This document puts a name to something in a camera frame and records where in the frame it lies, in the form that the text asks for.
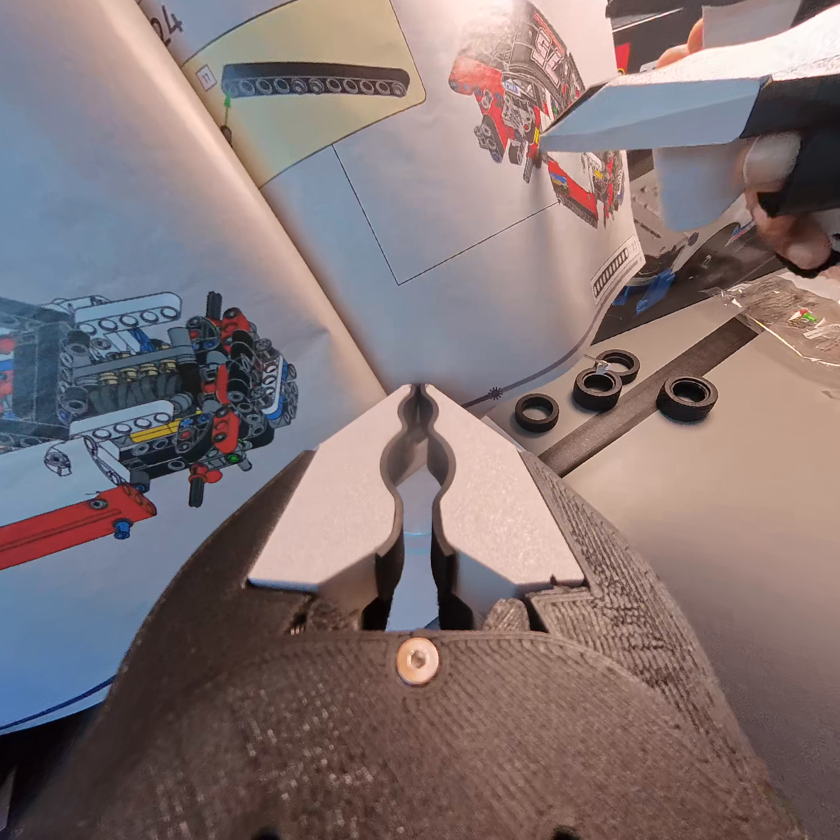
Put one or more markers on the black lego tyre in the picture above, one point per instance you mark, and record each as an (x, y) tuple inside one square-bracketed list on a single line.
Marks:
[(688, 408), (631, 361), (581, 394), (523, 417)]

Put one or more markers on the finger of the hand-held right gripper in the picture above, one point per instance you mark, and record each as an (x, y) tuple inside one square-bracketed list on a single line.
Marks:
[(722, 59), (656, 111)]

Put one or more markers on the lego set box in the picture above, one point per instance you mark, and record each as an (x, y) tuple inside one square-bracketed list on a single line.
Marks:
[(689, 282)]

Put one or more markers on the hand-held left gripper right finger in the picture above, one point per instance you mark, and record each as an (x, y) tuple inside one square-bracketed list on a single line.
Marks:
[(512, 525)]

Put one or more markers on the person's right hand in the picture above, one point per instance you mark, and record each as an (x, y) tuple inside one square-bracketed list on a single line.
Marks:
[(794, 243)]

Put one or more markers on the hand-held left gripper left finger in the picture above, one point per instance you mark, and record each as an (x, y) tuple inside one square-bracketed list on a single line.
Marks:
[(321, 525)]

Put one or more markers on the lego instruction booklet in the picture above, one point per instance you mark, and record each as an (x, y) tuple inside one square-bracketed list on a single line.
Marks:
[(197, 197)]

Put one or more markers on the crumpled clear plastic bag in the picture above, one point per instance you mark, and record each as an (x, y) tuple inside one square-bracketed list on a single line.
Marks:
[(787, 315)]

